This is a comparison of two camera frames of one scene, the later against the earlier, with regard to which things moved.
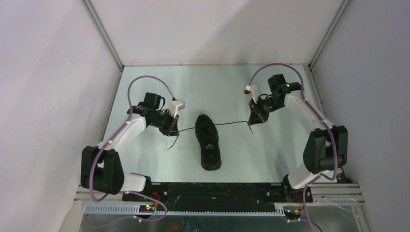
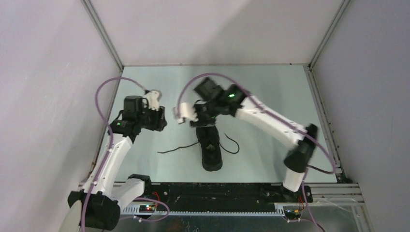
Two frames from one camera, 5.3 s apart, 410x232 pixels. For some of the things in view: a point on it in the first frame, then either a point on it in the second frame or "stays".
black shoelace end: x=235 y=122 → x=227 y=152
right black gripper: x=257 y=115 → x=201 y=122
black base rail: x=179 y=195 stays
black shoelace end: x=178 y=135 → x=178 y=148
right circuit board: x=293 y=214 stays
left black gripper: x=171 y=130 → x=158 y=123
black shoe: x=207 y=136 stays
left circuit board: x=146 y=208 stays
